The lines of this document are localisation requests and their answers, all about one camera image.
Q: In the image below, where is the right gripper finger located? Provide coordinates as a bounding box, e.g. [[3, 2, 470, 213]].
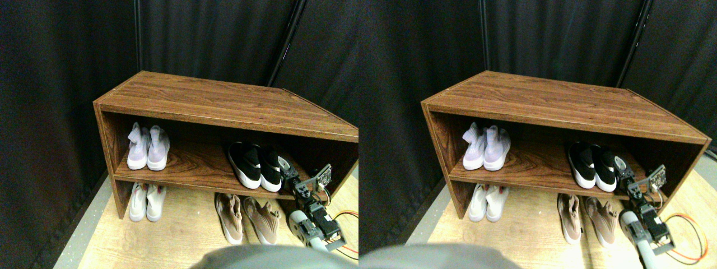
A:
[[278, 156, 298, 183], [613, 156, 636, 184]]

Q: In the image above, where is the brown shoe rack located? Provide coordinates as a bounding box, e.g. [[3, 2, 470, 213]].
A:
[[93, 71, 359, 219], [421, 71, 712, 219]]

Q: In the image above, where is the black curtain stand pole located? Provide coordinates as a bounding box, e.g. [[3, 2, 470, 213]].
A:
[[615, 0, 653, 89], [133, 0, 142, 73], [268, 0, 308, 87], [478, 0, 488, 72]]

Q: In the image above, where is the pale purple shoe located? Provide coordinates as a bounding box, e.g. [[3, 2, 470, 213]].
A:
[[127, 122, 151, 170], [462, 122, 488, 170], [483, 125, 511, 171], [147, 125, 170, 171]]

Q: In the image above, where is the white shoe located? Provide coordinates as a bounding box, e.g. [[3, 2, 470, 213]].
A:
[[468, 184, 489, 222], [485, 185, 509, 222], [129, 183, 149, 222], [146, 185, 167, 222]]

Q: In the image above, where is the orange wire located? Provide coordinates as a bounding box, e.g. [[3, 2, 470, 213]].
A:
[[333, 210, 359, 261], [664, 213, 708, 266]]

